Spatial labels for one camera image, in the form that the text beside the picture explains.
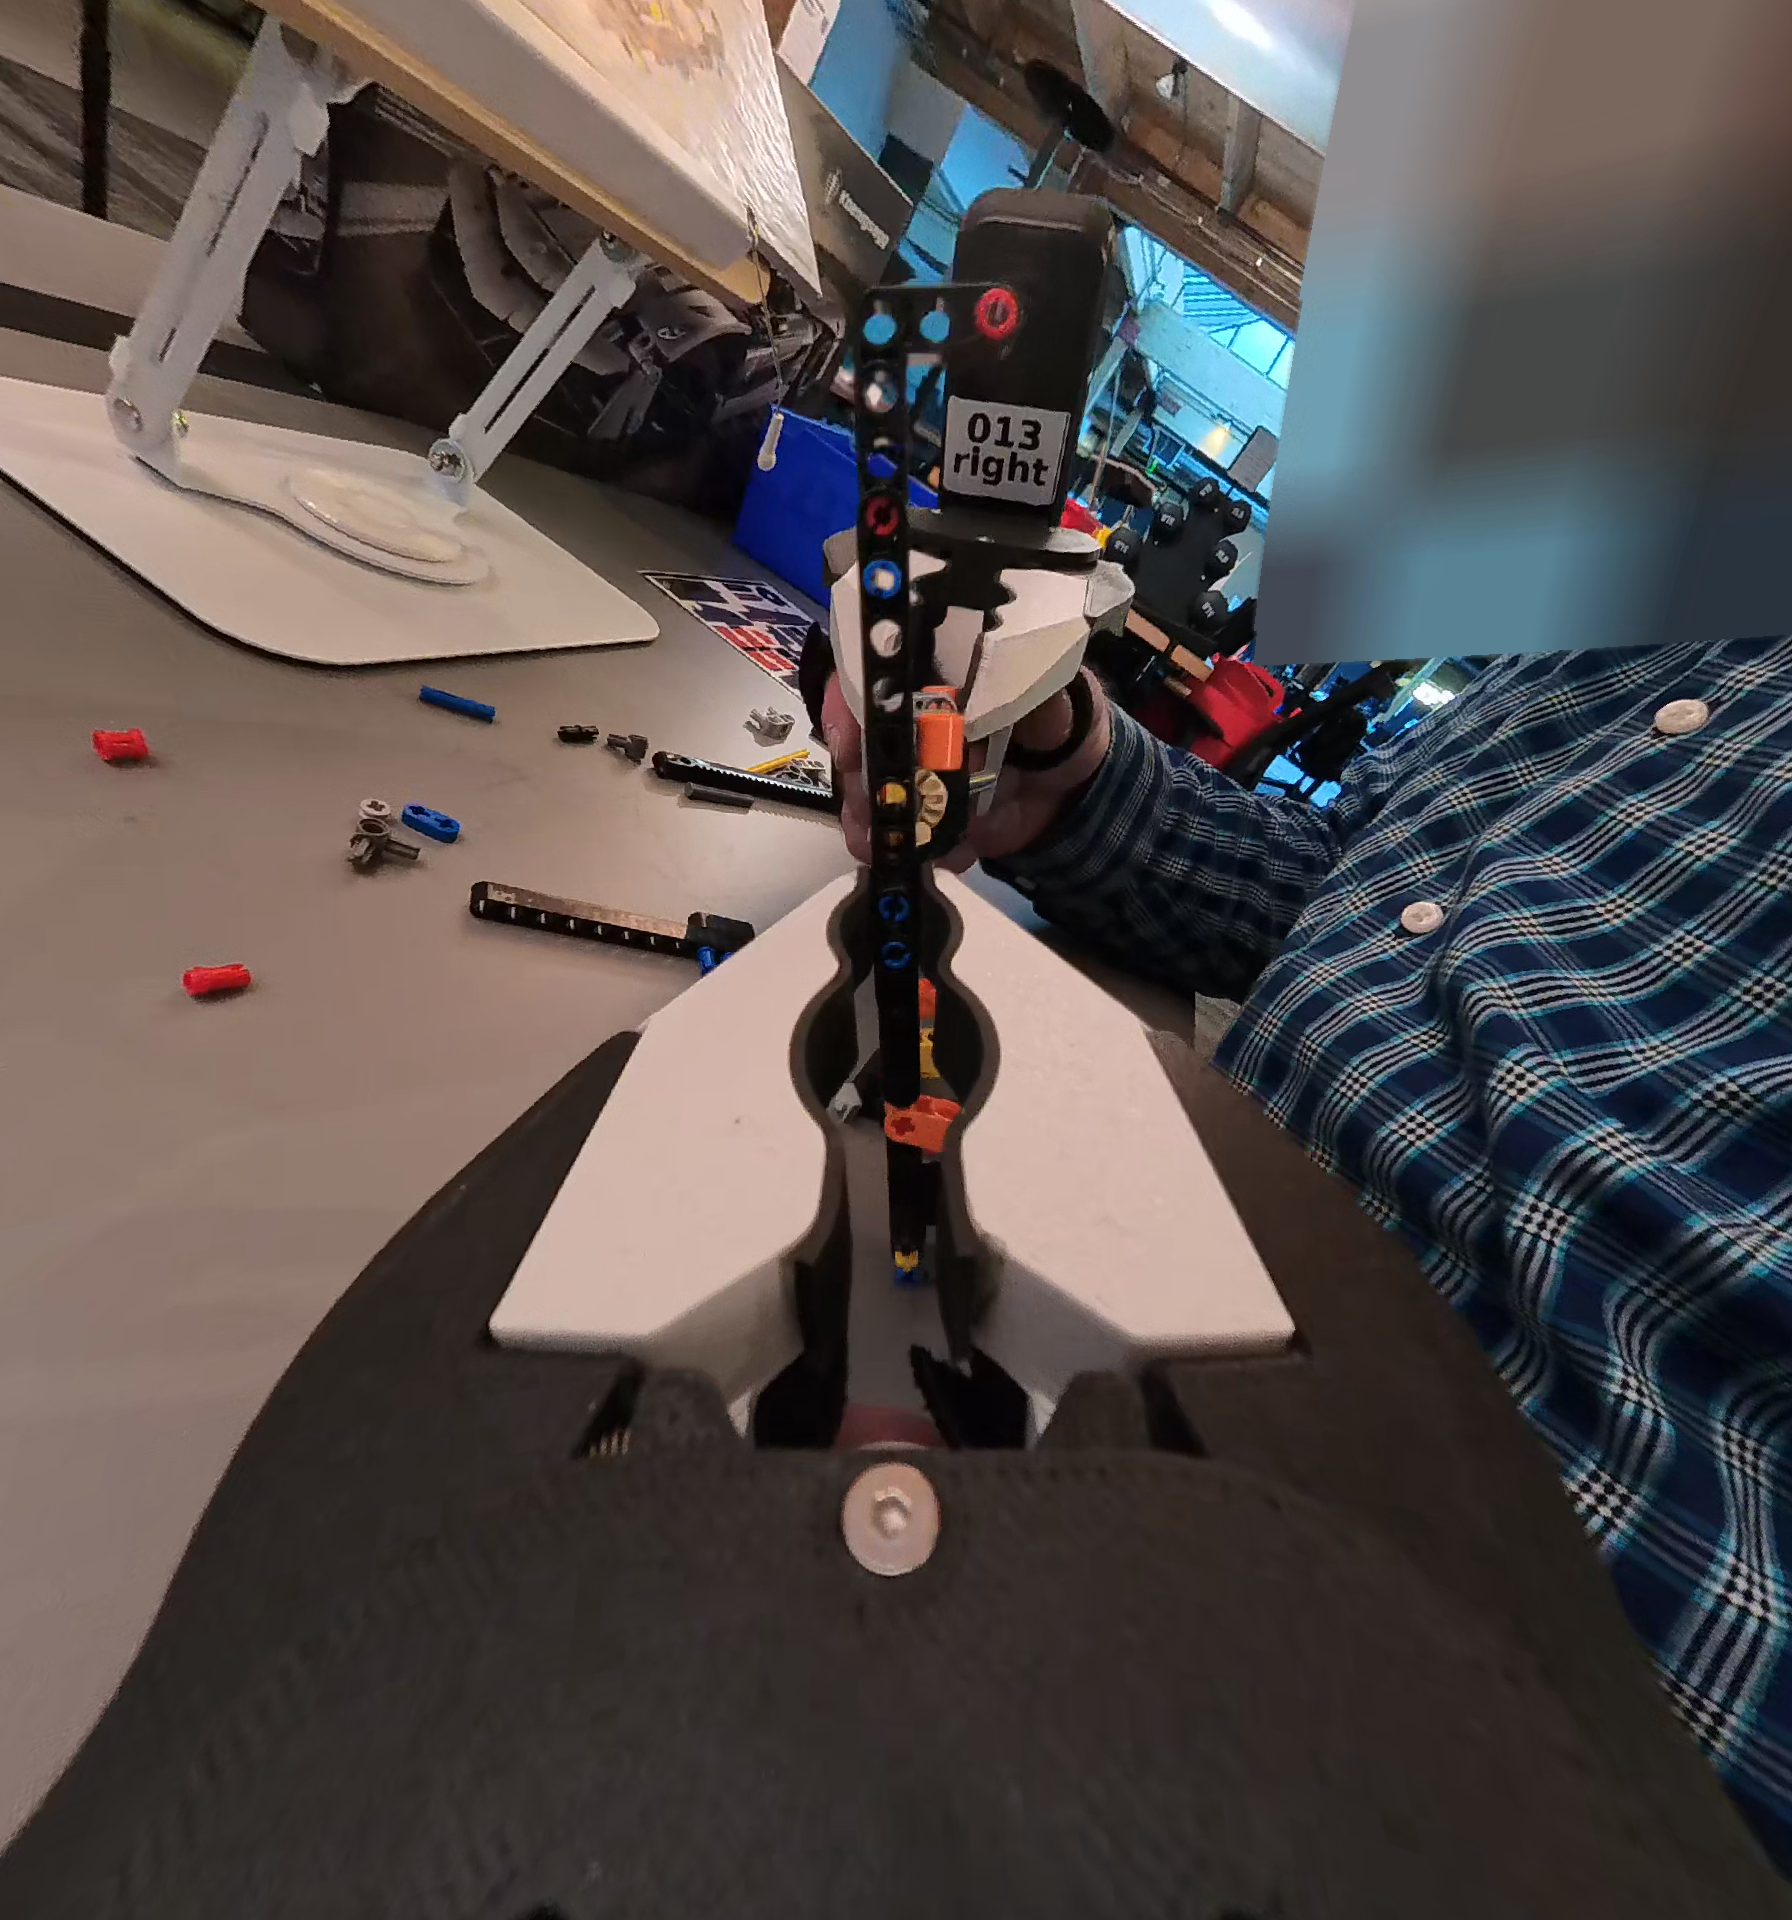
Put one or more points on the printed booklet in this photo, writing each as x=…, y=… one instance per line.
x=723, y=616

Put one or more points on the teal storage shelves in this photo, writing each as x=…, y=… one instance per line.
x=1228, y=331

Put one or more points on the dark grey lego connector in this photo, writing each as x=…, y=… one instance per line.
x=379, y=852

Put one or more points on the white flat-based stand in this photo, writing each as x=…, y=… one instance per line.
x=388, y=585

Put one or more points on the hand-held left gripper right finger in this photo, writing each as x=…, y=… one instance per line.
x=1137, y=1185

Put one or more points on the red lego bush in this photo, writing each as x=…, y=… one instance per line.
x=121, y=745
x=217, y=979

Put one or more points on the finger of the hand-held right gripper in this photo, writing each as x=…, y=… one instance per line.
x=851, y=630
x=1040, y=661

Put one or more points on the red office chair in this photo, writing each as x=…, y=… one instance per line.
x=1233, y=704

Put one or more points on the black lego chassis assembly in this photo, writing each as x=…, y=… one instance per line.
x=884, y=630

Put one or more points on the black dumbbell rack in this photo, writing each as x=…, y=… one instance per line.
x=1181, y=556

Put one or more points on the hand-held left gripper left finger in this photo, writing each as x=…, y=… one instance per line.
x=657, y=1185

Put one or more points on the black holed lego beam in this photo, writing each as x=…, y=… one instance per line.
x=581, y=917

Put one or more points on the blue plastic bin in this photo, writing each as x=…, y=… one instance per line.
x=799, y=511

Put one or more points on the black lego gear frame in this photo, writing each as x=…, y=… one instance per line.
x=939, y=809

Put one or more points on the grey orange-ended lego link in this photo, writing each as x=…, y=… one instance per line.
x=939, y=736

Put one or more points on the blue short lego liftarm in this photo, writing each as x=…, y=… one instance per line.
x=432, y=821

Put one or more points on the light grey lego connector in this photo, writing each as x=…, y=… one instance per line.
x=771, y=724

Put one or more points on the open instruction book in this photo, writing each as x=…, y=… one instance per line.
x=700, y=106

